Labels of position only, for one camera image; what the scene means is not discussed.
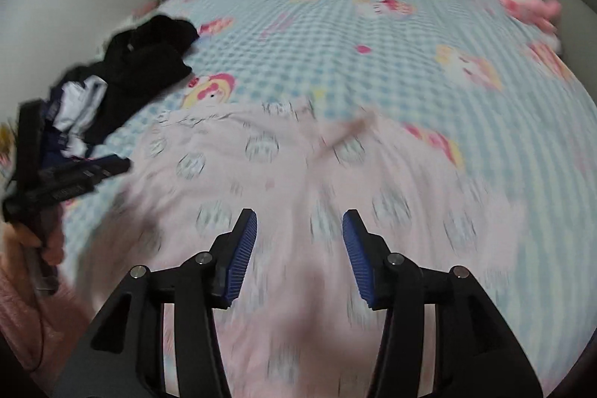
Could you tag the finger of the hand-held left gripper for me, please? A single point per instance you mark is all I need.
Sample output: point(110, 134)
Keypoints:
point(93, 168)
point(70, 192)

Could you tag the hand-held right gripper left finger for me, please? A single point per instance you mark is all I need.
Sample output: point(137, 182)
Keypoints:
point(240, 258)

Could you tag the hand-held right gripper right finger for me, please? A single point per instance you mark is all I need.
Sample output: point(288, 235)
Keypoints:
point(357, 258)

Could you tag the pink printed pajama pants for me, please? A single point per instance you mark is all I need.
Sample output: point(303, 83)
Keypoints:
point(289, 174)

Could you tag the person's left forearm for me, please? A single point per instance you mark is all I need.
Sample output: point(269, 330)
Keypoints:
point(18, 309)

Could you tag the person's left hand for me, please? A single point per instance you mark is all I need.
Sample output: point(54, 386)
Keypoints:
point(53, 251)

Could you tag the black garment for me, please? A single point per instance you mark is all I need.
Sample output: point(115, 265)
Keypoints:
point(140, 67)

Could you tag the blue checked printed blanket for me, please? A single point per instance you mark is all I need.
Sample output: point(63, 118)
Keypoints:
point(373, 67)

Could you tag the pink plush toy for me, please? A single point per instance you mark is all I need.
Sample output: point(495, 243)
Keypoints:
point(522, 1)

